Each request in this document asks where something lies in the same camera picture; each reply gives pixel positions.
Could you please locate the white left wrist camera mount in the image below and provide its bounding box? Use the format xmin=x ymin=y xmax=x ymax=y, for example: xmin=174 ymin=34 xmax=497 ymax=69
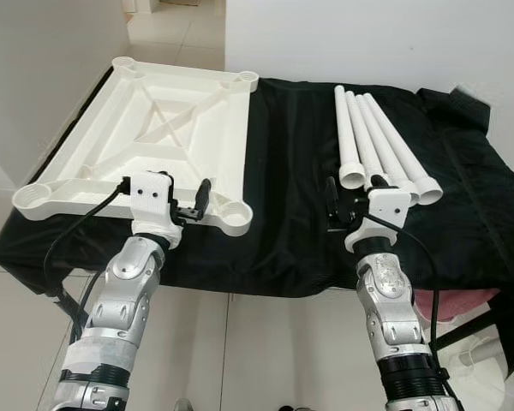
xmin=128 ymin=170 xmax=186 ymax=250

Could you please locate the pink cushion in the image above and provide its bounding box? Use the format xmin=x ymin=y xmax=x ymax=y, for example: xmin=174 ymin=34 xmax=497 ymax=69
xmin=411 ymin=288 xmax=503 ymax=324

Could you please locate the black table cloth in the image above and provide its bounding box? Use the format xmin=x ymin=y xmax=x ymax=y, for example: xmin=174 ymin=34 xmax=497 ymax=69
xmin=0 ymin=67 xmax=514 ymax=373

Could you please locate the white plastic table top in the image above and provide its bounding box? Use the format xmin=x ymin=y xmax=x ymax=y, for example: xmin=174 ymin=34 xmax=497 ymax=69
xmin=13 ymin=57 xmax=260 ymax=238

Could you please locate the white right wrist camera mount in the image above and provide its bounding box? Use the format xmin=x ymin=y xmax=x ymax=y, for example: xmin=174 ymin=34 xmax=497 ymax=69
xmin=344 ymin=187 xmax=412 ymax=254

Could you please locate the white plastic table leg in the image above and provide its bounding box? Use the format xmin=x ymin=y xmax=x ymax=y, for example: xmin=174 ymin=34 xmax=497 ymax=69
xmin=356 ymin=92 xmax=421 ymax=205
xmin=346 ymin=90 xmax=393 ymax=185
xmin=335 ymin=84 xmax=368 ymax=190
xmin=365 ymin=92 xmax=445 ymax=206

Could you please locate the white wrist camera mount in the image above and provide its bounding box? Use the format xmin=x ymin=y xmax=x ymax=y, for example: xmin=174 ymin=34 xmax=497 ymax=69
xmin=344 ymin=187 xmax=412 ymax=254
xmin=128 ymin=170 xmax=186 ymax=250

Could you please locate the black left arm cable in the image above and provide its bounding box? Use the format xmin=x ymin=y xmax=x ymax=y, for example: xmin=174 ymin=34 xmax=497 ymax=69
xmin=41 ymin=176 xmax=134 ymax=343

